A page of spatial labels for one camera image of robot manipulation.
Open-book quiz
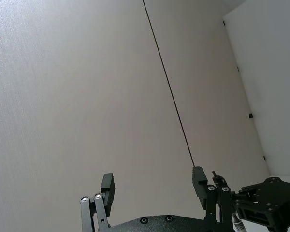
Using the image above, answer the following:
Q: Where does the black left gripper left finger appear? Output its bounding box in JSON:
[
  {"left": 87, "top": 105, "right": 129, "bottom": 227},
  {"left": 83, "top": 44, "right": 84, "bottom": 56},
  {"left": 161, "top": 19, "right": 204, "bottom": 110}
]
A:
[{"left": 79, "top": 173, "right": 116, "bottom": 232}]

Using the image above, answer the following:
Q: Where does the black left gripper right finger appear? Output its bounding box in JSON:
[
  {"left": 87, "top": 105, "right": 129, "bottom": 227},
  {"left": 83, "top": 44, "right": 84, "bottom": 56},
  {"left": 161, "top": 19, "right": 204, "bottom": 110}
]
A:
[{"left": 192, "top": 166, "right": 234, "bottom": 232}]

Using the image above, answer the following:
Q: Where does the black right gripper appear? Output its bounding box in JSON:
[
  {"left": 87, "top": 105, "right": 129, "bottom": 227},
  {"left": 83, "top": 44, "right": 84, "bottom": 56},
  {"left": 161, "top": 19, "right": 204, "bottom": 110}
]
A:
[{"left": 232, "top": 176, "right": 290, "bottom": 232}]

